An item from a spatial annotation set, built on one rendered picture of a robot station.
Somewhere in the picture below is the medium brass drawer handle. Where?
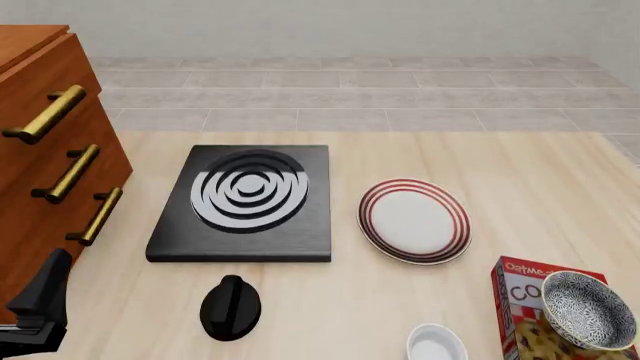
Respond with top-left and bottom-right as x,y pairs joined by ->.
30,143 -> 101,205

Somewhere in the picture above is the flat black stove plate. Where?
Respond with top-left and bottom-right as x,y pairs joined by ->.
145,144 -> 334,264

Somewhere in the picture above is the short brass drawer handle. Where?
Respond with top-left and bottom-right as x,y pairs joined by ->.
65,186 -> 124,247

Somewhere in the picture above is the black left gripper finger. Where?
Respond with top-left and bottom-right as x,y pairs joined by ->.
6,247 -> 72,333

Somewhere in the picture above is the black white patterned bowl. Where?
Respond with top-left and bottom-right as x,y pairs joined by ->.
541,270 -> 639,352

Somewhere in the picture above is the small white ramekin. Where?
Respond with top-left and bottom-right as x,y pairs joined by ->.
405,322 -> 471,360

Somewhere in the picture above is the wooden cabinet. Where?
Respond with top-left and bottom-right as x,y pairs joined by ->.
0,24 -> 135,324

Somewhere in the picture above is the small wooden drawer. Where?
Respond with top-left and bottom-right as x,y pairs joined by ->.
0,132 -> 135,324

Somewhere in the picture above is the long brass drawer handle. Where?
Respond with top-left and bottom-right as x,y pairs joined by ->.
1,84 -> 88,146

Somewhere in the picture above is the red printed cookies box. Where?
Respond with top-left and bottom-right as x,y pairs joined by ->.
490,255 -> 640,360

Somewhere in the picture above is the round black stove knob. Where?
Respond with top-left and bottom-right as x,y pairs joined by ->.
199,274 -> 263,342

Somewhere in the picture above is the middle wooden drawer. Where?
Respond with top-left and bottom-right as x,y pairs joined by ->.
0,90 -> 122,264

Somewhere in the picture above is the large wooden drawer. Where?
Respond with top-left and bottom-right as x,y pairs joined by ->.
0,32 -> 104,177

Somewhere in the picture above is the white plate with red rings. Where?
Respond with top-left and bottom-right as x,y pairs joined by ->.
356,177 -> 473,267

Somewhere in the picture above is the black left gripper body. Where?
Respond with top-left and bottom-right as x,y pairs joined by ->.
0,318 -> 69,354

